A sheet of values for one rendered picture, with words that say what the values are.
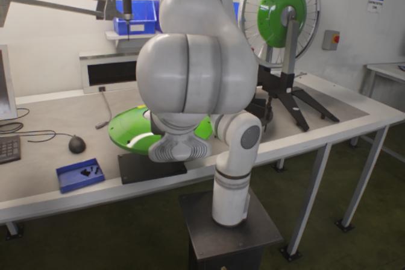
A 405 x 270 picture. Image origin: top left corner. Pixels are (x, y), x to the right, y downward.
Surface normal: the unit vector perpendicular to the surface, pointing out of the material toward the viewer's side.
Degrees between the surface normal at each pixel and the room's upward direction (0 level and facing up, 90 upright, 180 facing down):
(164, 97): 109
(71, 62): 90
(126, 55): 90
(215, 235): 0
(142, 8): 90
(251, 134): 92
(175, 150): 48
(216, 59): 56
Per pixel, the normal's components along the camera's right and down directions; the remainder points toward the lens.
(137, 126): -0.11, -0.79
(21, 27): 0.41, 0.41
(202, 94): 0.14, 0.57
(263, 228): 0.04, -0.90
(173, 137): 0.21, -0.09
